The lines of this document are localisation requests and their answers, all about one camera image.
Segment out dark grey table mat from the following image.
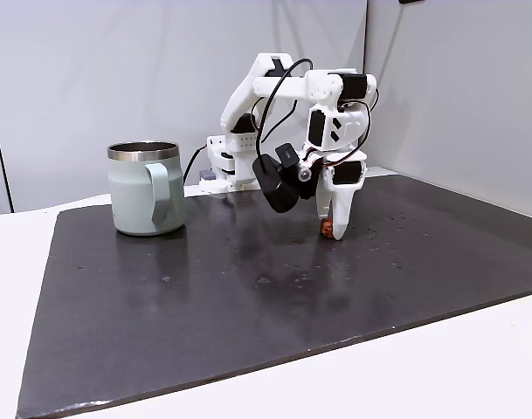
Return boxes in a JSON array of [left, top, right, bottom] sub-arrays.
[[15, 174, 532, 419]]

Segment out pale green steel-rimmed mug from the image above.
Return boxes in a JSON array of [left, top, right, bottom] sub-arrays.
[[107, 140, 188, 237]]

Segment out black camera box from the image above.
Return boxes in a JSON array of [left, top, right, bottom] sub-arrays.
[[252, 142, 324, 215]]

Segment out black camera cable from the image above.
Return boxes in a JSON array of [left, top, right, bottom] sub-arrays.
[[255, 58, 314, 169]]

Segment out black power cable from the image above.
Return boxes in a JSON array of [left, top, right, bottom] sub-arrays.
[[182, 147, 208, 185]]

